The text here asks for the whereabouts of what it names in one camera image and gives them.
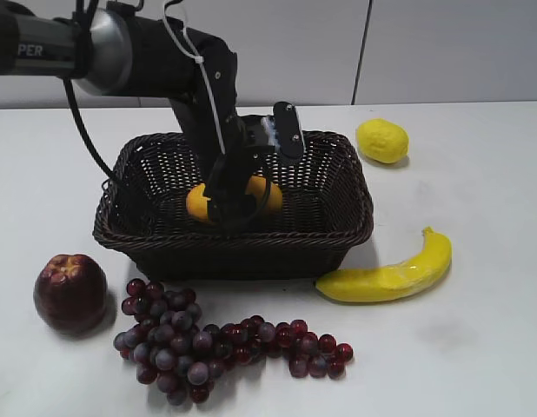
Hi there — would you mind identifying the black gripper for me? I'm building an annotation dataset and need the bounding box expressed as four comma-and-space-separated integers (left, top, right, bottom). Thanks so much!
170, 95, 304, 235

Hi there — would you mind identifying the yellow banana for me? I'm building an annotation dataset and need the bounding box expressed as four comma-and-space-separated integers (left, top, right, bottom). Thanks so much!
315, 227, 453, 303

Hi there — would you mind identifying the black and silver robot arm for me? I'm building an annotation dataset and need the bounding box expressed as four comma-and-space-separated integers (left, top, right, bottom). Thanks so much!
0, 1, 304, 231

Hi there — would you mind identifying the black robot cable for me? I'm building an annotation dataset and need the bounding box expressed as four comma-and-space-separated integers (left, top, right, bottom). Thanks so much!
62, 77, 135, 196

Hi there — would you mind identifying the dark woven wicker basket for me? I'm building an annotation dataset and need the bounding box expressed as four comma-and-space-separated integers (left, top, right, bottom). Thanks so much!
93, 130, 374, 281

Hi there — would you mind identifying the yellow mango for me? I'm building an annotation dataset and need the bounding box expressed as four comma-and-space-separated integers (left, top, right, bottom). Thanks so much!
186, 175, 283, 224

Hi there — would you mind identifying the dark red apple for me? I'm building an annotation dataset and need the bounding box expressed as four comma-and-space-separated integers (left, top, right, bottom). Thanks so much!
33, 254, 107, 336

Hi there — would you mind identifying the purple grape bunch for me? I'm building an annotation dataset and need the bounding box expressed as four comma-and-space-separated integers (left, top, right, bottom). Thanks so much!
113, 278, 354, 407

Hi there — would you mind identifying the yellow lemon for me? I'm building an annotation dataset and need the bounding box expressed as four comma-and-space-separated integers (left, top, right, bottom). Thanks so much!
356, 118, 409, 164

